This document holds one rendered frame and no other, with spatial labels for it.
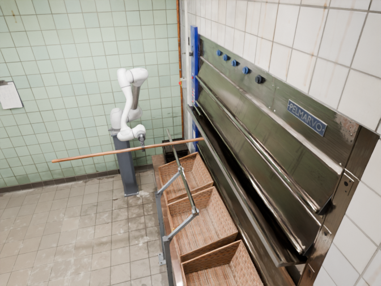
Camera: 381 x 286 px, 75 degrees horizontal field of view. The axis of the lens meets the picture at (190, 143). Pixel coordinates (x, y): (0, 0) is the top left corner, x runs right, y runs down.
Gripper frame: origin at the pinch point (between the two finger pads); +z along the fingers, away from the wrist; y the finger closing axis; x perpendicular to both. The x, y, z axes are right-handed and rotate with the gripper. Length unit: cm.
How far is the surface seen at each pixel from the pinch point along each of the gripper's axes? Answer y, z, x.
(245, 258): 38, 106, -60
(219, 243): 42, 87, -47
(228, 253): 47, 94, -53
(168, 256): 42, 88, -7
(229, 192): 18, 60, -65
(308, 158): -65, 130, -67
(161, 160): 61, -58, -20
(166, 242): 26, 88, -7
